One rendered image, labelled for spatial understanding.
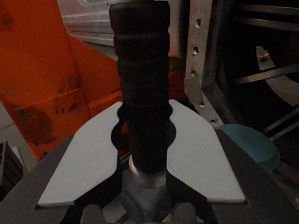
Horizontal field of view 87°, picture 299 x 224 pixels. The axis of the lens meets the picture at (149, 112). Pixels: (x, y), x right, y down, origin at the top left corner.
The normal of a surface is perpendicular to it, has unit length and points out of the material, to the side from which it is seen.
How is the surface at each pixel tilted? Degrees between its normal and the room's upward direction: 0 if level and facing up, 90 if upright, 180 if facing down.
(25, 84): 90
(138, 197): 22
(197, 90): 90
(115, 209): 0
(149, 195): 0
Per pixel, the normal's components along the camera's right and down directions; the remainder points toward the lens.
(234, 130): -0.05, -0.85
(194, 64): -0.71, 0.40
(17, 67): 0.70, 0.34
